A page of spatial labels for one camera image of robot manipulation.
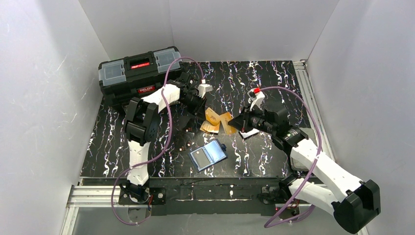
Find single orange credit card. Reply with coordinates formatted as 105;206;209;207
220;112;237;135

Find orange credit card stack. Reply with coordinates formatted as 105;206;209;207
200;108;221;134

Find navy blue card holder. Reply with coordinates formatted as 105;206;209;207
188;139;228;172

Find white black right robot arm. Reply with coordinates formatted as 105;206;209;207
228;106;381;234

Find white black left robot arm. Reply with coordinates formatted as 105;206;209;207
120;72;212;200

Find white card stack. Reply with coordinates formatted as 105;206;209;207
240;128;260;139

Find black red toolbox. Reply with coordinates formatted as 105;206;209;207
98;46;181;110

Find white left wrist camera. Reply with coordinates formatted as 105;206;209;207
198;83;213;98

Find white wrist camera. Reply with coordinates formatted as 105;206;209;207
198;83;213;98
248;88;265;111

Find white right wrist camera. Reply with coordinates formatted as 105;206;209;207
248;88;265;111

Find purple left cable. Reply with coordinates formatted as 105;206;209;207
111;57;206;226

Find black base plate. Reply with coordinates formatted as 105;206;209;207
118;178;289;216

